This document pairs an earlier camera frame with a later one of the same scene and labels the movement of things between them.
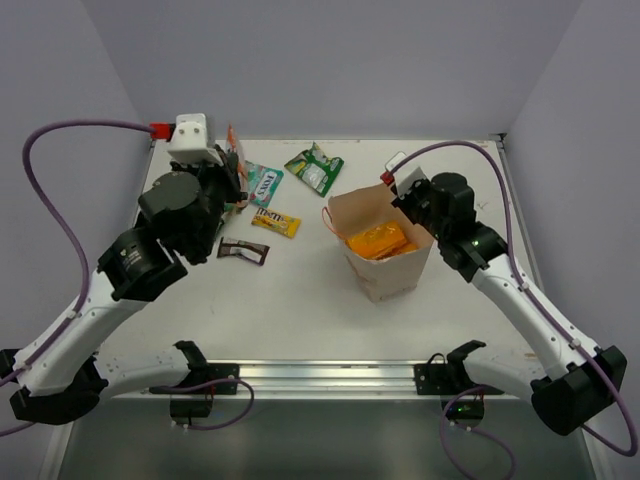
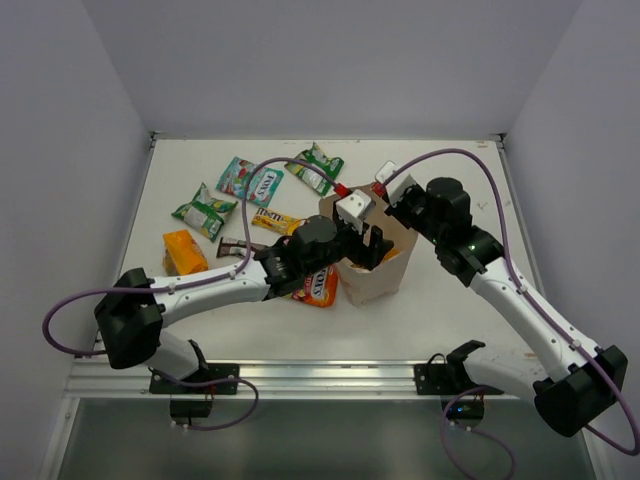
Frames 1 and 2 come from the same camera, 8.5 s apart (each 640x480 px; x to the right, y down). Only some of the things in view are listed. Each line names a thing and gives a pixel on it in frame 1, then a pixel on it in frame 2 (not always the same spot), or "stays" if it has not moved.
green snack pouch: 316,168 stays
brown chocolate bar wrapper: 249,251 stays
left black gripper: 230,170 to 360,245
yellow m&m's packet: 278,222 stays
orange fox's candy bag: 233,144 to 320,287
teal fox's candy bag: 262,183 stays
